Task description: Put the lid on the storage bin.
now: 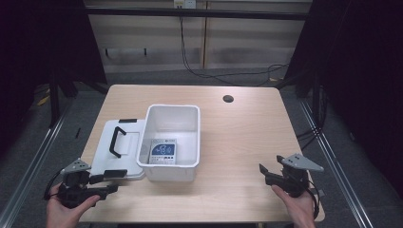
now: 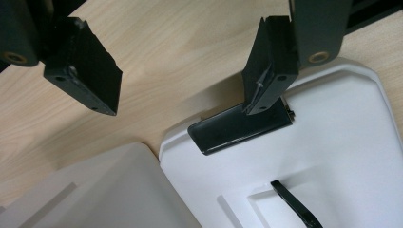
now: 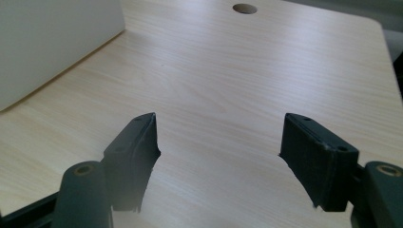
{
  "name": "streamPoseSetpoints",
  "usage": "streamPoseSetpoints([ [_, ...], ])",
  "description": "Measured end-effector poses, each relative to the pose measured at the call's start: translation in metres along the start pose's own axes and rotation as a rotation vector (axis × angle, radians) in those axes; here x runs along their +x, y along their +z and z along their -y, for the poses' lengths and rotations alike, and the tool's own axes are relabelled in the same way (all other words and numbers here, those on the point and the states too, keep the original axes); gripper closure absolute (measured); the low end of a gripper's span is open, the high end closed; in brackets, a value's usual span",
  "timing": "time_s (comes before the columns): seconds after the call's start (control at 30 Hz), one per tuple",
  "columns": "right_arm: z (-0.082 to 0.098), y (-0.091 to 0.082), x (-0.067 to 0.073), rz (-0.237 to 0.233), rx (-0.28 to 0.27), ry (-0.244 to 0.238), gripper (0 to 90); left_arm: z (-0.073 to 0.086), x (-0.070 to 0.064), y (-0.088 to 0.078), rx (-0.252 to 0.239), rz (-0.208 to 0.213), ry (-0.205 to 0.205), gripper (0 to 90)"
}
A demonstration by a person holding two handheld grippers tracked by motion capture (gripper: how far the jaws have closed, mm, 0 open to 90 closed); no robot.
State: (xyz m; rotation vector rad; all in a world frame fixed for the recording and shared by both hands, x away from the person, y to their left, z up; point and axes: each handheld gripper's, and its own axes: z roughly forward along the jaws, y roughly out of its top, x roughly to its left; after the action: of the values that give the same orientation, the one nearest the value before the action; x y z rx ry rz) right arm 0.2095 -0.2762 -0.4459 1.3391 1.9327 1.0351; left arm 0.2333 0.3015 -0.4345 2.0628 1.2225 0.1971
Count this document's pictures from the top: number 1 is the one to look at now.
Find long black wall cable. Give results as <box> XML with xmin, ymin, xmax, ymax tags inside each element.
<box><xmin>178</xmin><ymin>6</ymin><xmax>290</xmax><ymax>87</ymax></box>

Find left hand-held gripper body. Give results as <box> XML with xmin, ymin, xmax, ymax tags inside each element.
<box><xmin>57</xmin><ymin>158</ymin><xmax>103</xmax><ymax>209</ymax></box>

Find white plastic storage bin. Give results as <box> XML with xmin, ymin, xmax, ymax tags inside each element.
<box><xmin>136</xmin><ymin>104</ymin><xmax>202</xmax><ymax>182</ymax></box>

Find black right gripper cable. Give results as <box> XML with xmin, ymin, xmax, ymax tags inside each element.
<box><xmin>302</xmin><ymin>179</ymin><xmax>321</xmax><ymax>220</ymax></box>

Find black metal stand leg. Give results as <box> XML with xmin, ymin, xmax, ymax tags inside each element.
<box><xmin>48</xmin><ymin>70</ymin><xmax>62</xmax><ymax>128</ymax></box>

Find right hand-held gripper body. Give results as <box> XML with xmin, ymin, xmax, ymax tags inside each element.
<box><xmin>264</xmin><ymin>153</ymin><xmax>325</xmax><ymax>198</ymax></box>

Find metal floor rail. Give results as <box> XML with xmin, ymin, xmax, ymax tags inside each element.
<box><xmin>298</xmin><ymin>98</ymin><xmax>372</xmax><ymax>228</ymax></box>
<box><xmin>0</xmin><ymin>103</ymin><xmax>75</xmax><ymax>228</ymax></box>

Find person's left hand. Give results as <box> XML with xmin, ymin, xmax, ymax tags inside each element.
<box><xmin>46</xmin><ymin>183</ymin><xmax>102</xmax><ymax>228</ymax></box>

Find white wall socket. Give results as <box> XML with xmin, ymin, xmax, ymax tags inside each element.
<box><xmin>173</xmin><ymin>0</ymin><xmax>198</xmax><ymax>10</ymax></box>

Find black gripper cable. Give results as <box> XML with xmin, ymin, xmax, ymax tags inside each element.
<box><xmin>302</xmin><ymin>179</ymin><xmax>321</xmax><ymax>220</ymax></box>
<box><xmin>43</xmin><ymin>169</ymin><xmax>66</xmax><ymax>201</ymax></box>

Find dark curtain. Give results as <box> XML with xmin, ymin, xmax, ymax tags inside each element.
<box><xmin>0</xmin><ymin>0</ymin><xmax>108</xmax><ymax>156</ymax></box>
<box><xmin>283</xmin><ymin>0</ymin><xmax>403</xmax><ymax>199</ymax></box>

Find white lid with black handle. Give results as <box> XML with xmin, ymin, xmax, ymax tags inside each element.
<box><xmin>88</xmin><ymin>118</ymin><xmax>147</xmax><ymax>181</ymax></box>

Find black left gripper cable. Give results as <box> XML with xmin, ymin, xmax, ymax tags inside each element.
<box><xmin>43</xmin><ymin>169</ymin><xmax>66</xmax><ymax>201</ymax></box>

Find person's right hand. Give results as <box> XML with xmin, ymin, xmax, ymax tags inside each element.
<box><xmin>271</xmin><ymin>184</ymin><xmax>317</xmax><ymax>228</ymax></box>

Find white and blue small box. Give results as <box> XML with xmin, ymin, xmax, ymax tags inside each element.
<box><xmin>147</xmin><ymin>138</ymin><xmax>178</xmax><ymax>166</ymax></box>

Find yellow floor tape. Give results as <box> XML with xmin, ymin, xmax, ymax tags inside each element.
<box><xmin>36</xmin><ymin>94</ymin><xmax>51</xmax><ymax>107</ymax></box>

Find black horizontal frame bar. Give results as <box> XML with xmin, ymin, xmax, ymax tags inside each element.
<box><xmin>85</xmin><ymin>7</ymin><xmax>313</xmax><ymax>22</ymax></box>

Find black floor cables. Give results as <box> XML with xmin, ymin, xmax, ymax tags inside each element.
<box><xmin>295</xmin><ymin>125</ymin><xmax>322</xmax><ymax>151</ymax></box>

